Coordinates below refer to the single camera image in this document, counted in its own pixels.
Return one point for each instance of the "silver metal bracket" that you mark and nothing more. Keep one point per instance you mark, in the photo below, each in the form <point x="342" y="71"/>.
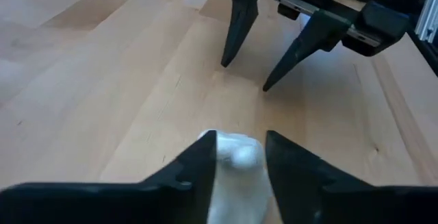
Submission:
<point x="429" y="15"/>

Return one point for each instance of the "large white garlic bulb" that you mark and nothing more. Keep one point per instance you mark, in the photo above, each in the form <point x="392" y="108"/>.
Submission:
<point x="239" y="176"/>

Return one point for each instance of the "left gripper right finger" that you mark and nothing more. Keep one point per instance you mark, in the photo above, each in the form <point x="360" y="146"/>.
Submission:
<point x="325" y="193"/>

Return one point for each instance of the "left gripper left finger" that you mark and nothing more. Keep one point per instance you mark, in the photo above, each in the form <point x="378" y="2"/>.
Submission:
<point x="164" y="196"/>

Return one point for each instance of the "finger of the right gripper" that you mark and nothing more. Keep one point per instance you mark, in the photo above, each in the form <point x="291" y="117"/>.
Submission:
<point x="239" y="22"/>
<point x="308" y="46"/>

